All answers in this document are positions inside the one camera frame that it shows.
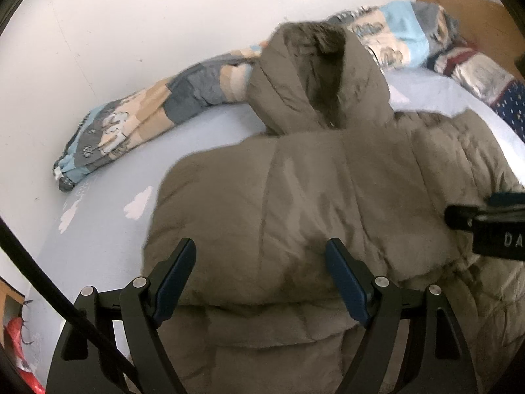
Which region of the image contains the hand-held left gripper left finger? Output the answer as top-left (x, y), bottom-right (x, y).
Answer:
top-left (47, 237), bottom-right (198, 394)

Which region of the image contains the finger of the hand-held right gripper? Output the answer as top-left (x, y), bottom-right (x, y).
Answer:
top-left (445, 203), bottom-right (482, 231)
top-left (484, 191), bottom-right (525, 215)

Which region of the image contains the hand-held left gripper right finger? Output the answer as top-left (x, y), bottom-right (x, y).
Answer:
top-left (324, 237), bottom-right (478, 394)

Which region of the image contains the olive quilted hooded jacket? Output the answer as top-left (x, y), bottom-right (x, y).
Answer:
top-left (141, 20), bottom-right (525, 394)

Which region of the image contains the light blue bed sheet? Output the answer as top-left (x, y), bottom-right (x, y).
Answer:
top-left (25, 63), bottom-right (525, 394)

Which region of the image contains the star printed pillow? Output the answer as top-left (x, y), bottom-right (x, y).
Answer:
top-left (427, 43), bottom-right (525, 142)

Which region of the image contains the wooden cabinet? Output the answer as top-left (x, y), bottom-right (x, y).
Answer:
top-left (0, 277), bottom-right (27, 326)

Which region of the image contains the red plastic bag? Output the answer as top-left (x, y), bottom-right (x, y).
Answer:
top-left (2, 316), bottom-right (46, 394)

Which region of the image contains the patchwork printed blanket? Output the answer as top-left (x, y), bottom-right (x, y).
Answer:
top-left (52, 0), bottom-right (470, 193)

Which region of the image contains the wooden headboard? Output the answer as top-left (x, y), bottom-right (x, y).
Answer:
top-left (414, 0), bottom-right (522, 75)

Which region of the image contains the black cable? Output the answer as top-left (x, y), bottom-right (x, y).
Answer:
top-left (0, 215), bottom-right (142, 394)

